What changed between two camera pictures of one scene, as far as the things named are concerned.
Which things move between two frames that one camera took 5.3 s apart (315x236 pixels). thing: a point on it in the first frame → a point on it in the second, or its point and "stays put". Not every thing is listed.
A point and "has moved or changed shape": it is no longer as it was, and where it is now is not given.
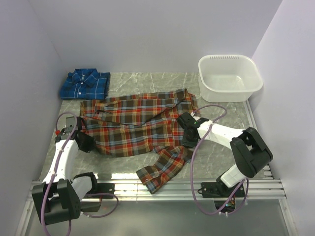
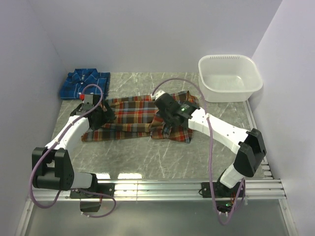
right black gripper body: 188,141 → 167,118
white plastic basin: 229,78 stays put
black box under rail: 90,206 stays put
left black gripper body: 88,141 → 103,117
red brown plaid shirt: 129,125 has moved or changed shape
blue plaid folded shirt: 86,83 stays put
